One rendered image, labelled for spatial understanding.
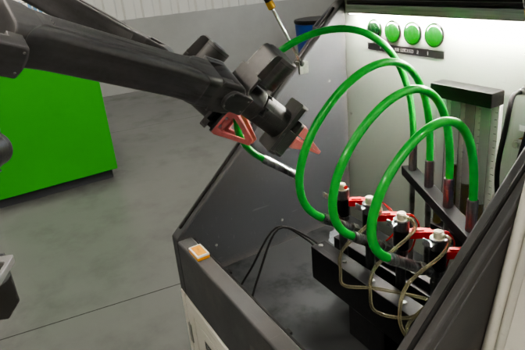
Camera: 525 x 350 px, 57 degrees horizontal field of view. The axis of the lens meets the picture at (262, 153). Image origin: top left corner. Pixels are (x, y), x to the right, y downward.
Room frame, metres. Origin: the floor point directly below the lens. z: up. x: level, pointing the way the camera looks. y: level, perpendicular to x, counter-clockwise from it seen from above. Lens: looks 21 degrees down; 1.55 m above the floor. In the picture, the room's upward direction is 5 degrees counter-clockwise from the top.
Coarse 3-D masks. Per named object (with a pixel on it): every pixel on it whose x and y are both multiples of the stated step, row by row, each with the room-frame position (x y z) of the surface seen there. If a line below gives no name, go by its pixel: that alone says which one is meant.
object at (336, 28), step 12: (300, 36) 0.95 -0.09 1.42; (312, 36) 0.95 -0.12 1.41; (372, 36) 0.97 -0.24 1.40; (288, 48) 0.95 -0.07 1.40; (384, 48) 0.97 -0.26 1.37; (408, 84) 0.97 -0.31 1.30; (408, 96) 0.98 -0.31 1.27; (408, 108) 0.98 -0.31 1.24; (240, 132) 0.94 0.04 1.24; (264, 156) 0.94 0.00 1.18
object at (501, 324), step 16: (512, 240) 0.58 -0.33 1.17; (512, 256) 0.57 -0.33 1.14; (512, 272) 0.57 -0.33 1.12; (512, 288) 0.56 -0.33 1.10; (496, 304) 0.56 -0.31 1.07; (512, 304) 0.55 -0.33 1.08; (496, 320) 0.56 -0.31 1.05; (512, 320) 0.54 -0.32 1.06; (496, 336) 0.55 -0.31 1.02; (512, 336) 0.53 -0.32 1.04
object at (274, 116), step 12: (264, 108) 0.81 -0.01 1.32; (276, 108) 0.82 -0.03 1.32; (288, 108) 0.86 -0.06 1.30; (300, 108) 0.82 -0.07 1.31; (252, 120) 0.81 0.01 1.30; (264, 120) 0.81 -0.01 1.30; (276, 120) 0.81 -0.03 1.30; (288, 120) 0.82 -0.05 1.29; (264, 132) 0.87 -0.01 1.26; (276, 132) 0.81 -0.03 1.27; (264, 144) 0.83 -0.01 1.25; (276, 144) 0.81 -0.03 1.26
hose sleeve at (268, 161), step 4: (268, 156) 0.95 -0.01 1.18; (264, 160) 0.94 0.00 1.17; (268, 160) 0.94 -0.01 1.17; (272, 160) 0.94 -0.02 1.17; (276, 160) 0.95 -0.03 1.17; (268, 164) 0.94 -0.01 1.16; (272, 164) 0.94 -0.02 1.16; (276, 164) 0.94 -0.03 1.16; (280, 164) 0.94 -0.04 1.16; (284, 164) 0.95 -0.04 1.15; (276, 168) 0.94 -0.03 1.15; (280, 168) 0.94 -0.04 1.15; (284, 168) 0.94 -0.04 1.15; (288, 168) 0.95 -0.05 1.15; (292, 168) 0.95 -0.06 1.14; (284, 172) 0.94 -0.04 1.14; (288, 172) 0.94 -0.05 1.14; (292, 172) 0.94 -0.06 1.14; (292, 176) 0.94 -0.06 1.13
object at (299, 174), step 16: (368, 64) 0.81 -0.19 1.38; (384, 64) 0.82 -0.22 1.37; (400, 64) 0.84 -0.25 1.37; (352, 80) 0.79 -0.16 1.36; (416, 80) 0.87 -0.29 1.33; (336, 96) 0.77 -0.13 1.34; (320, 112) 0.76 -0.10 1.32; (304, 144) 0.75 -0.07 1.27; (432, 144) 0.89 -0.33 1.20; (304, 160) 0.74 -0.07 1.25; (432, 160) 0.89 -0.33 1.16; (432, 176) 0.88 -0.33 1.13; (304, 192) 0.74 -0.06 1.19; (304, 208) 0.74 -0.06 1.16; (352, 224) 0.79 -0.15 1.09
